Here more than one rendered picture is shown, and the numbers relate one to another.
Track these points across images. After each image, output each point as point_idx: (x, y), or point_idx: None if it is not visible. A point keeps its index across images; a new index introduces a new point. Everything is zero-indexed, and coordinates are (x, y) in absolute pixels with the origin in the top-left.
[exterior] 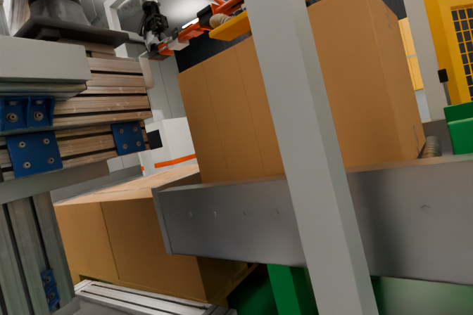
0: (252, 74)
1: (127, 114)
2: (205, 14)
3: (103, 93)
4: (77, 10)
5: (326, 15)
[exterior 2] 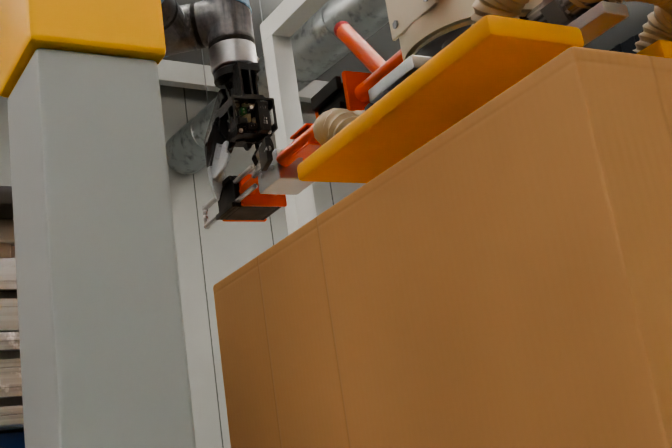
0: (350, 309)
1: (17, 409)
2: (330, 102)
3: None
4: None
5: (496, 147)
